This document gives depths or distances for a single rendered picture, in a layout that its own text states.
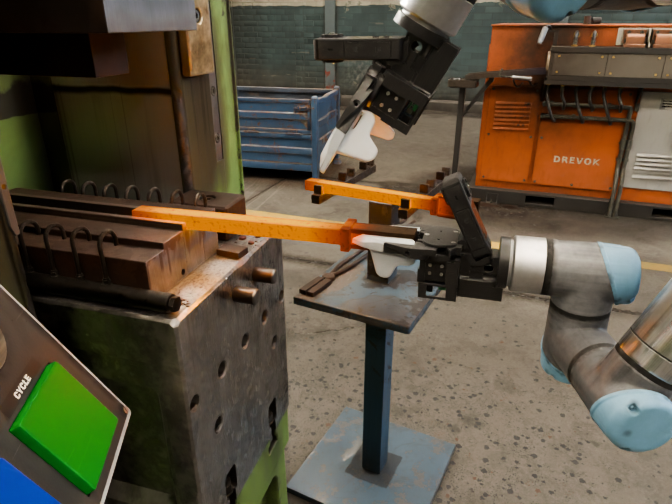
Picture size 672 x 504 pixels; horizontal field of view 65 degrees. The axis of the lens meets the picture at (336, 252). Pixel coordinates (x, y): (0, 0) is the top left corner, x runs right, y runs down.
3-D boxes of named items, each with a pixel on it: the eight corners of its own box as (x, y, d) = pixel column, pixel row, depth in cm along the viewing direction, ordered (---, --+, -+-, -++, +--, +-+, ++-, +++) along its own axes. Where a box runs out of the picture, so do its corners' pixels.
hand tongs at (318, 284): (404, 220, 175) (404, 217, 175) (416, 222, 173) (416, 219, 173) (299, 293, 129) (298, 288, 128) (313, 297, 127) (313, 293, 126)
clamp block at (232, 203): (248, 225, 103) (246, 193, 100) (228, 241, 96) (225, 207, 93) (194, 219, 106) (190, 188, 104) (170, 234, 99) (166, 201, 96)
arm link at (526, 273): (548, 251, 65) (544, 228, 72) (509, 247, 66) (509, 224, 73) (539, 304, 68) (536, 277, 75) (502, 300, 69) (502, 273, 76)
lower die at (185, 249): (219, 249, 92) (214, 203, 89) (152, 303, 75) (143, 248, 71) (26, 225, 103) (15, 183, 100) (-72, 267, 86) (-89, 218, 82)
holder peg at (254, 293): (261, 300, 88) (260, 286, 87) (254, 308, 85) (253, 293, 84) (239, 297, 89) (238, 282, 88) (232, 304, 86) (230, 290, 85)
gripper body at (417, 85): (402, 140, 64) (459, 48, 58) (343, 103, 65) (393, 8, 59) (412, 129, 71) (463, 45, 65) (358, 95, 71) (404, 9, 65)
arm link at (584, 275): (633, 323, 65) (649, 260, 62) (539, 311, 68) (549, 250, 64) (621, 293, 72) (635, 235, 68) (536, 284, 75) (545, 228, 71)
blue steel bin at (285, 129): (342, 162, 514) (342, 85, 485) (318, 185, 444) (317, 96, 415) (229, 155, 543) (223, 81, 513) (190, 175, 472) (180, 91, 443)
